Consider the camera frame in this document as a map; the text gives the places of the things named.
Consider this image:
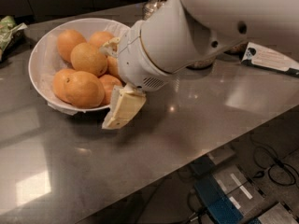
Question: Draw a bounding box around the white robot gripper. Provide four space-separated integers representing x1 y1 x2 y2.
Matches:
99 20 182 130

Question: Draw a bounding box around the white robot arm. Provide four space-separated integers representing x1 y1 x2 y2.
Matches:
102 0 299 129

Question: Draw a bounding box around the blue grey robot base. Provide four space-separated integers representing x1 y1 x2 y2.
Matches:
179 142 298 224

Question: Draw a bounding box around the large front orange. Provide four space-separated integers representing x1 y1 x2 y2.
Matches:
64 71 105 108

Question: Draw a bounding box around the white bowl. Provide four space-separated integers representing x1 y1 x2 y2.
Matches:
27 17 132 114

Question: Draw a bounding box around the white paper bowl liner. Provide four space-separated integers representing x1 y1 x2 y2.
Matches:
31 21 132 117

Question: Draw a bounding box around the glass cereal jar middle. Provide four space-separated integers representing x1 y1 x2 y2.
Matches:
188 58 215 70

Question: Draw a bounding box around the glass cereal jar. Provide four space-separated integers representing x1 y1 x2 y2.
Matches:
143 0 165 20
226 43 248 54
188 58 215 70

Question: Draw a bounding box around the glass cereal jar left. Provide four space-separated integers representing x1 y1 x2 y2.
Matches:
143 0 165 20

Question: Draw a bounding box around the green snack packet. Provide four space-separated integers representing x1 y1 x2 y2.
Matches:
0 16 27 62

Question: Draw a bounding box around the glass cereal jar right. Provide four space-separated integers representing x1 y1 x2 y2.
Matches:
226 43 248 54

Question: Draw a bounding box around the allergen info sign card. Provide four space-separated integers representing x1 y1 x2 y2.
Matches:
241 42 299 77

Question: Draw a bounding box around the black floor cable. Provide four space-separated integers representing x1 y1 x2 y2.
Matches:
249 131 299 189

